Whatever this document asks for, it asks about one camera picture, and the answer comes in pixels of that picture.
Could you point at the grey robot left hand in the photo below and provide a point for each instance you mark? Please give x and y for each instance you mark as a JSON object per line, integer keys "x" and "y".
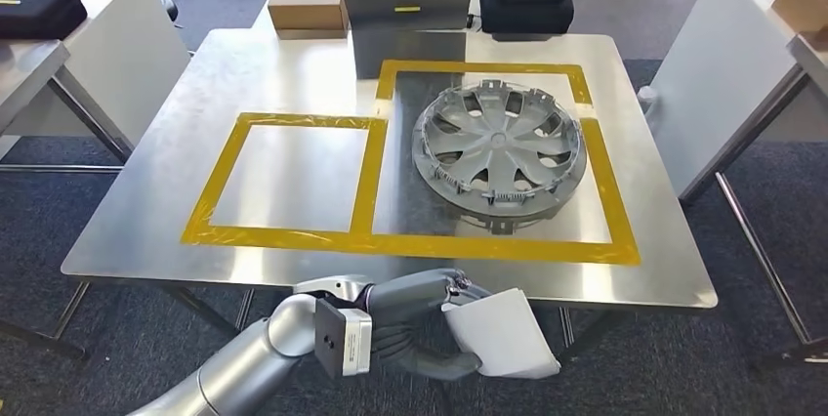
{"x": 401, "y": 296}

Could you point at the brown cardboard box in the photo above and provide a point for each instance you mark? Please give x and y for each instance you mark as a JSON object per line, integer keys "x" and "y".
{"x": 802, "y": 2}
{"x": 307, "y": 5}

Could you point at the steel workbench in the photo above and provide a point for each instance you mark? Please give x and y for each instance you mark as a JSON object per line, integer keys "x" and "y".
{"x": 259, "y": 76}
{"x": 26, "y": 70}
{"x": 808, "y": 57}

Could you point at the large yellow tape frame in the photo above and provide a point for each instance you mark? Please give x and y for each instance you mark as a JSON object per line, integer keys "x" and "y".
{"x": 491, "y": 250}

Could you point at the clear plastic bottle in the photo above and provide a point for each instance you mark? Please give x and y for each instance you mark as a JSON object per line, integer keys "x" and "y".
{"x": 648, "y": 101}

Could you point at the black soft carry case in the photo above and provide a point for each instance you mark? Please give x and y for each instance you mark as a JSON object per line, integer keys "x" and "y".
{"x": 39, "y": 12}
{"x": 527, "y": 12}

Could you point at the grey wheel hubcap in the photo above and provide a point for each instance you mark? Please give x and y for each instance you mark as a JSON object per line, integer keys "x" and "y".
{"x": 498, "y": 154}

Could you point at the white curved plastic part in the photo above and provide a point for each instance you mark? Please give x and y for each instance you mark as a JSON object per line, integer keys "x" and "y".
{"x": 501, "y": 335}

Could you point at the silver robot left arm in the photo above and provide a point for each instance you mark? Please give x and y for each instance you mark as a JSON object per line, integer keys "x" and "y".
{"x": 246, "y": 361}

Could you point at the small yellow tape frame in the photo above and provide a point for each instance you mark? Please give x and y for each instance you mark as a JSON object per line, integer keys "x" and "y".
{"x": 369, "y": 174}

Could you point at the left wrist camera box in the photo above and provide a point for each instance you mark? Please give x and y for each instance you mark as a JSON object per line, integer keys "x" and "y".
{"x": 343, "y": 338}

